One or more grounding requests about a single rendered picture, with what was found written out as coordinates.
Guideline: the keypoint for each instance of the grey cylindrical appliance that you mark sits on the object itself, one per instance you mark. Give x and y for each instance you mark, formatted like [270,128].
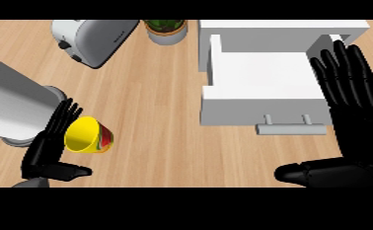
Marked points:
[26,109]

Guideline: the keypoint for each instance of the white drawer cabinet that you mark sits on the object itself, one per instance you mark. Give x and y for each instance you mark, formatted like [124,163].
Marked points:
[271,34]

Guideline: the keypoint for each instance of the white drawer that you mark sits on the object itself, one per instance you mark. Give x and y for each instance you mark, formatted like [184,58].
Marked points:
[264,89]

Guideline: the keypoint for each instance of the yellow cup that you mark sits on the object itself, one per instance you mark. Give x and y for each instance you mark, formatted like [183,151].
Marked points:
[90,136]

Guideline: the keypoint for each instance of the potted plant in grey pot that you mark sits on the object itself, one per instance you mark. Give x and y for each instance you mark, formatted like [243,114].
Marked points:
[165,30]

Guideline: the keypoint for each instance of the white toaster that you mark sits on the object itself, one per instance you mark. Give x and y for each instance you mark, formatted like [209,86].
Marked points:
[91,40]

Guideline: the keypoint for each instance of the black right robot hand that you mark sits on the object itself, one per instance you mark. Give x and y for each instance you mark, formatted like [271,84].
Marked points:
[346,115]

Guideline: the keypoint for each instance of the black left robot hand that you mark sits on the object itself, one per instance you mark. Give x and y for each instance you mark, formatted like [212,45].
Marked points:
[45,145]

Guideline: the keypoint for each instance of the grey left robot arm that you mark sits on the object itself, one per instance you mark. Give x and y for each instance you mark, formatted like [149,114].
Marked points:
[31,183]

